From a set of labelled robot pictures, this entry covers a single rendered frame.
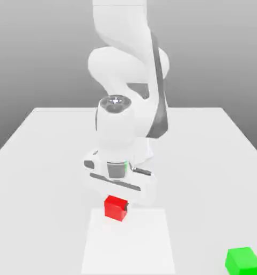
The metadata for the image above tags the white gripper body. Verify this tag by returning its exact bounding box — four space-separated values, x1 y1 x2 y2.
83 167 159 208

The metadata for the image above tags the small green cube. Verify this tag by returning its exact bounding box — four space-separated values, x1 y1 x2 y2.
224 247 257 275

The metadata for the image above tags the small red cube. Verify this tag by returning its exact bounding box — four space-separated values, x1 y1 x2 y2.
104 194 129 222

